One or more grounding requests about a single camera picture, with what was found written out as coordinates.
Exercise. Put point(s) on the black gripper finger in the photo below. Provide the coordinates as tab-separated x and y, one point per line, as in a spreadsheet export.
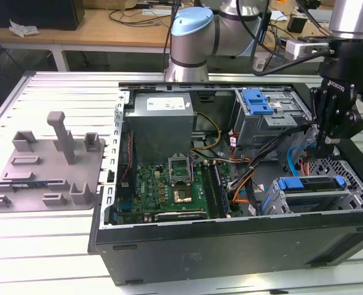
318	104
344	126

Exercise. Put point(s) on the hard disk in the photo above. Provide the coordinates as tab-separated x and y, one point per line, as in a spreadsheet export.
289	183

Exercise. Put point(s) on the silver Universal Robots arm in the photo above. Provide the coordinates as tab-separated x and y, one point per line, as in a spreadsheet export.
193	40

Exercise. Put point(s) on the grey flat box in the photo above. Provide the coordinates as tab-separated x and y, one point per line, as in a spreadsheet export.
318	15

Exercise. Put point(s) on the grey metal drive cage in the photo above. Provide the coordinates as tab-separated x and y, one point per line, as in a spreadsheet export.
261	129

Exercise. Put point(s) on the blue plastic drive latch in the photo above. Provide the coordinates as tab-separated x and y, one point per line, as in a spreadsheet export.
255	101

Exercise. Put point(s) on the small black box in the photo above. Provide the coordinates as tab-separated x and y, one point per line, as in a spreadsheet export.
296	24

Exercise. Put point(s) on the thin locking lever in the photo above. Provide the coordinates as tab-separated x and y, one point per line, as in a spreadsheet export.
193	169

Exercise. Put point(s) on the grey power supply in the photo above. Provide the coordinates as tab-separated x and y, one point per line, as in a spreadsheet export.
160	132

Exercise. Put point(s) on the CPU socket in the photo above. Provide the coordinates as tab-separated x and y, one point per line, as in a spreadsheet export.
183	196

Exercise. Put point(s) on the green motherboard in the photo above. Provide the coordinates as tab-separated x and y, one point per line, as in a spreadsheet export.
150	190

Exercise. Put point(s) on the black PC case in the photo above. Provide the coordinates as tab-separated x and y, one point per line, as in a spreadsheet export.
200	252

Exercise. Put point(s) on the wooden desk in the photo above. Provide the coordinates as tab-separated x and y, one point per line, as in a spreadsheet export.
92	33

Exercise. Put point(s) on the grey parts rack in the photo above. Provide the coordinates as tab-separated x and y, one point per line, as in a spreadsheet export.
46	172

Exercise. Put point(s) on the black computer tower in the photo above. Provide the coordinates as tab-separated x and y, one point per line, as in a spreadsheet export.
30	12

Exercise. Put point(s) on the white crumpled plastic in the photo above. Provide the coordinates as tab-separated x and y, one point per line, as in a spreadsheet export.
23	29

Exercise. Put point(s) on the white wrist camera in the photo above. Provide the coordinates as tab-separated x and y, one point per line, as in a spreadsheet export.
307	49

